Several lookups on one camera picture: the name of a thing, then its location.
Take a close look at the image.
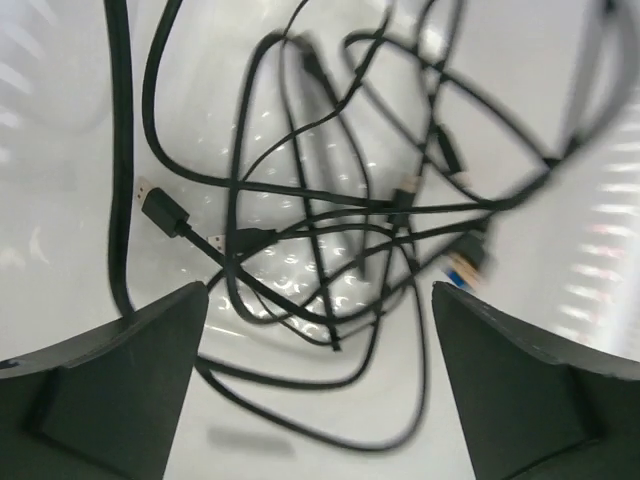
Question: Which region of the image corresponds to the long black usb cable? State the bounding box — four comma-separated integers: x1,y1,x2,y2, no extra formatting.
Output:
102,0,561,451

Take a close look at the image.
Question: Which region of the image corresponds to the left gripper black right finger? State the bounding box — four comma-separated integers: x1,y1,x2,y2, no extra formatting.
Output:
432,282,639,479

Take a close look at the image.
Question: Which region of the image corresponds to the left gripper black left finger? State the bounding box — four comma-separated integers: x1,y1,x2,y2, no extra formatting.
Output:
1,281,209,479

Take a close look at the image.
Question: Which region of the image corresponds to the black cable in bin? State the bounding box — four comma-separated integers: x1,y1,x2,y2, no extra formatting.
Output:
342,0,640,301

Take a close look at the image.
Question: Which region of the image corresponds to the solid white plastic bin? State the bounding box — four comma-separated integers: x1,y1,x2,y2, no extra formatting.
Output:
1,1,618,479

